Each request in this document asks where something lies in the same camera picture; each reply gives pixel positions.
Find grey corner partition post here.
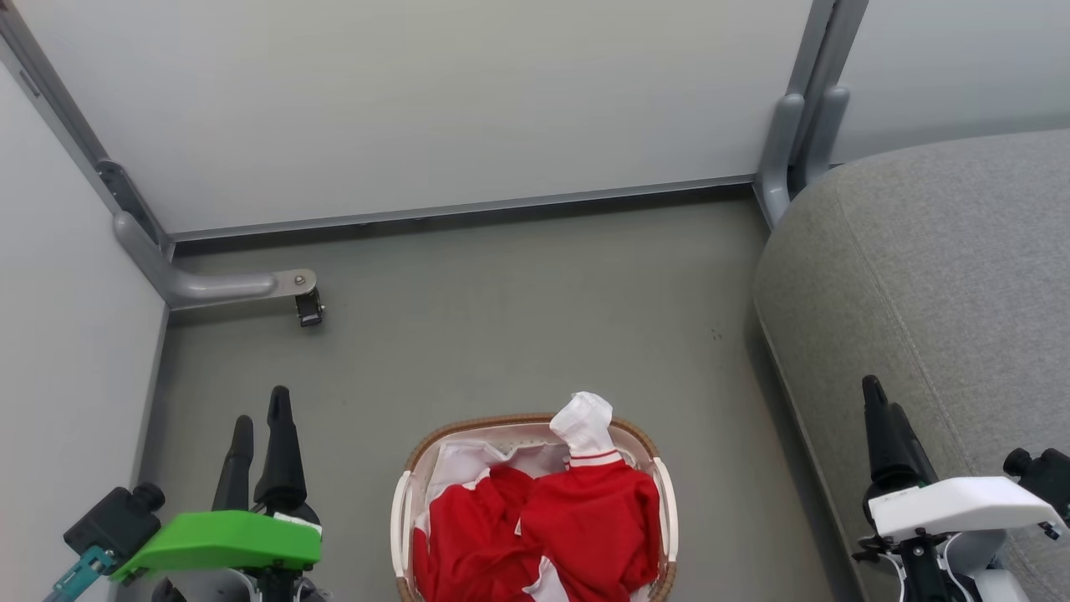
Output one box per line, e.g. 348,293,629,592
0,0,174,256

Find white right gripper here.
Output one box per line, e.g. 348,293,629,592
853,375,1067,602

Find red shorts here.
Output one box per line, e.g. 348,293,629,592
412,465,544,602

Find grey partition bottom rail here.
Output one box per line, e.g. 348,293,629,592
170,174,757,245

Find wicker laundry basket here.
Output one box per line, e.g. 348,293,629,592
390,412,680,602

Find teal cable connector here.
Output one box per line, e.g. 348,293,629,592
46,548,115,602

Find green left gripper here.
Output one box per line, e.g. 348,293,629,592
109,385,323,602

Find grey partition foot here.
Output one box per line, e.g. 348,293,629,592
113,211,318,312

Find grey fabric sofa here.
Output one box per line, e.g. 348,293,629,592
752,128,1070,602

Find red garment with white cuff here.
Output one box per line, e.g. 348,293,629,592
518,391,663,602

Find white fabric basket liner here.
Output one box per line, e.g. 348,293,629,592
415,435,578,536

